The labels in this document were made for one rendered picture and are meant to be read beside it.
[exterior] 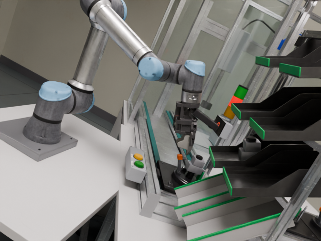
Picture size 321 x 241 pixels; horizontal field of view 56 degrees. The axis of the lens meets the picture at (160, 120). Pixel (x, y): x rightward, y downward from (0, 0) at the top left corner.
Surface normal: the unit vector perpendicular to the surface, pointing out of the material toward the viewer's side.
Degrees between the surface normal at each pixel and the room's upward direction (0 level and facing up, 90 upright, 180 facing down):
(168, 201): 90
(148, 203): 90
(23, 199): 0
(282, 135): 90
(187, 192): 90
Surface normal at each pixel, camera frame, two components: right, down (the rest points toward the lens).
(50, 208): 0.41, -0.88
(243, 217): -0.36, -0.91
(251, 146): -0.06, 0.25
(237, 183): -0.01, -0.97
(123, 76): -0.28, 0.14
